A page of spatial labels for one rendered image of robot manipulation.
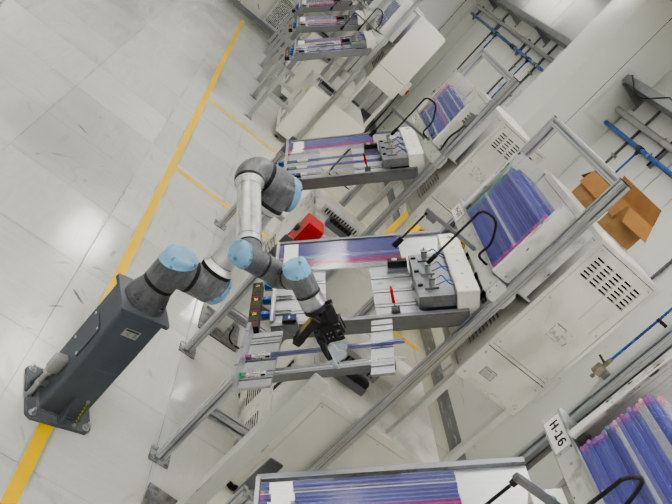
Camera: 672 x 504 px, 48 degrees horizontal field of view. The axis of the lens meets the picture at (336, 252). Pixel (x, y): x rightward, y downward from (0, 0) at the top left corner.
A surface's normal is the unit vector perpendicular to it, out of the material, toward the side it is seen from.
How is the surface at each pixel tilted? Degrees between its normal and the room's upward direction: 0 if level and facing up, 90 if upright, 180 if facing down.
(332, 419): 90
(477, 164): 90
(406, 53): 90
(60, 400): 90
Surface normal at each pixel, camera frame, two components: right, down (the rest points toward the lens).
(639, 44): 0.03, 0.44
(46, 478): 0.66, -0.69
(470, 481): -0.06, -0.90
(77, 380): 0.29, 0.61
